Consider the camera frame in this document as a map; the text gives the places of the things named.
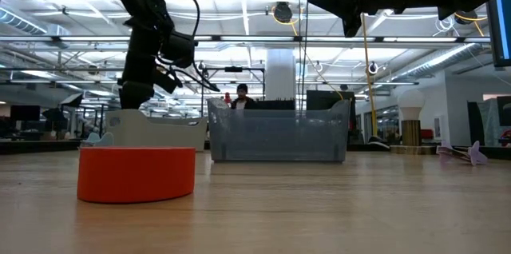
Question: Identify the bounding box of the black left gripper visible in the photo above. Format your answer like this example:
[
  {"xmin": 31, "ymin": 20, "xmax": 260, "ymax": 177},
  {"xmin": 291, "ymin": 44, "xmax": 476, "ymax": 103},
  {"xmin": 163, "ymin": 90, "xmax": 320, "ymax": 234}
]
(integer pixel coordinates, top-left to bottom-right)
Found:
[{"xmin": 118, "ymin": 39, "xmax": 161, "ymax": 110}]

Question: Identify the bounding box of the grey staple remover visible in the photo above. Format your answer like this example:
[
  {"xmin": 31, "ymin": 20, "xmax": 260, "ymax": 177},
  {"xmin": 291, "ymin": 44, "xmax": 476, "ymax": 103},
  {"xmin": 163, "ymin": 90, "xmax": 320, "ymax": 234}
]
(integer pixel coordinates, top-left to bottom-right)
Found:
[{"xmin": 81, "ymin": 131, "xmax": 116, "ymax": 148}]

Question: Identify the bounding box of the red tape roll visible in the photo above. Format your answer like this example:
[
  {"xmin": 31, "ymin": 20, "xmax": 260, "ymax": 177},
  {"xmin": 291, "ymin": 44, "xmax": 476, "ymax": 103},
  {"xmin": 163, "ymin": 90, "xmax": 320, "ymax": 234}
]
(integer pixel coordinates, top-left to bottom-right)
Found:
[{"xmin": 77, "ymin": 145, "xmax": 197, "ymax": 204}]

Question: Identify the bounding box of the dark translucent plastic bin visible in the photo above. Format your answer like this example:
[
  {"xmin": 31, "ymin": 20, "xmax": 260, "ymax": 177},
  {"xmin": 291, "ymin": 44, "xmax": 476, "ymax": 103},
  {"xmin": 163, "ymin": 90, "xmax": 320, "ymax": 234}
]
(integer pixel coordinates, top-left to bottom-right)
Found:
[{"xmin": 206, "ymin": 97, "xmax": 352, "ymax": 163}]

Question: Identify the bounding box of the purple staple remover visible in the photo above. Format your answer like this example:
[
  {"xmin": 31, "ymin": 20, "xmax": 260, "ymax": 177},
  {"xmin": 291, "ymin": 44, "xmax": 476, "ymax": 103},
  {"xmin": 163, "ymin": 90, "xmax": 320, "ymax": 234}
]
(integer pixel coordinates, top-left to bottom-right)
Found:
[{"xmin": 436, "ymin": 139, "xmax": 489, "ymax": 167}]

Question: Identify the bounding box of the light grey plastic bin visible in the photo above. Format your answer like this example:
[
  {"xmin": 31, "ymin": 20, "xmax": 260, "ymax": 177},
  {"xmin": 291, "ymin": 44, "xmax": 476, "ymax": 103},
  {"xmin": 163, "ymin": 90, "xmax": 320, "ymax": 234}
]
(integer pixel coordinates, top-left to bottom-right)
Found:
[{"xmin": 105, "ymin": 109, "xmax": 209, "ymax": 153}]

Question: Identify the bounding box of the black studio light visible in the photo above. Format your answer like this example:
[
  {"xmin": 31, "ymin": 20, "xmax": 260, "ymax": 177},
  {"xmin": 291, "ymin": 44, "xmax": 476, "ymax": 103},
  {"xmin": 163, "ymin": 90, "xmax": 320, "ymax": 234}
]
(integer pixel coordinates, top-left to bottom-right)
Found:
[{"xmin": 59, "ymin": 91, "xmax": 85, "ymax": 108}]

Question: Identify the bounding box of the black background screen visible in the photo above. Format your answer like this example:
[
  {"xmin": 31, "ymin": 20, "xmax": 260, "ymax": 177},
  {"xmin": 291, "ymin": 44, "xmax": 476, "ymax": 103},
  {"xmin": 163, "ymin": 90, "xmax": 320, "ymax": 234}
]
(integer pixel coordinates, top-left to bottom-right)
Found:
[
  {"xmin": 9, "ymin": 104, "xmax": 42, "ymax": 122},
  {"xmin": 305, "ymin": 89, "xmax": 357, "ymax": 112}
]

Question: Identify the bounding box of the person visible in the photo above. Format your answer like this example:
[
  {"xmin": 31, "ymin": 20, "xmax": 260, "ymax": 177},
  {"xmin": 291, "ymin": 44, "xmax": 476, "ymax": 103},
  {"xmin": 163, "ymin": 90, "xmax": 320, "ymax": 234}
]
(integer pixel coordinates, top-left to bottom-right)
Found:
[{"xmin": 223, "ymin": 82, "xmax": 257, "ymax": 110}]

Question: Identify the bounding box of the white bulb lamp wooden base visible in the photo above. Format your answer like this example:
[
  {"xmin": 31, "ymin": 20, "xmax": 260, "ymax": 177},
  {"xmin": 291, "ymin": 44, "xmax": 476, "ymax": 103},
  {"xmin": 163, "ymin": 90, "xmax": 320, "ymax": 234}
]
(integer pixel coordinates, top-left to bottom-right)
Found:
[{"xmin": 390, "ymin": 87, "xmax": 439, "ymax": 156}]

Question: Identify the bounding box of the computer monitor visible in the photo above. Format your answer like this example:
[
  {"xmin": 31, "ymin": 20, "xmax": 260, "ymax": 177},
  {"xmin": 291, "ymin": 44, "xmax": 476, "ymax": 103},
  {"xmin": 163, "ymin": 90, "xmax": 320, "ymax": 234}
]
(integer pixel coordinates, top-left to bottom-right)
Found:
[{"xmin": 485, "ymin": 0, "xmax": 511, "ymax": 68}]

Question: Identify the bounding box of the black ceiling cord reel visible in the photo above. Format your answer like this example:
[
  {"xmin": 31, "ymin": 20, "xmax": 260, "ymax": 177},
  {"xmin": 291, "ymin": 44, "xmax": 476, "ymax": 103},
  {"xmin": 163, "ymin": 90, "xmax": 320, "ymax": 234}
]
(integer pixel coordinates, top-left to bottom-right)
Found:
[
  {"xmin": 271, "ymin": 0, "xmax": 296, "ymax": 24},
  {"xmin": 454, "ymin": 8, "xmax": 479, "ymax": 26}
]

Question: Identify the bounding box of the yellow cable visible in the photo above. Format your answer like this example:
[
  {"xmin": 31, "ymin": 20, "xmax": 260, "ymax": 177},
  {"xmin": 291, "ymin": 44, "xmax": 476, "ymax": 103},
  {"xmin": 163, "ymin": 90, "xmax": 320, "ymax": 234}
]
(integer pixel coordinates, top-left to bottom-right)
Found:
[{"xmin": 358, "ymin": 12, "xmax": 379, "ymax": 138}]

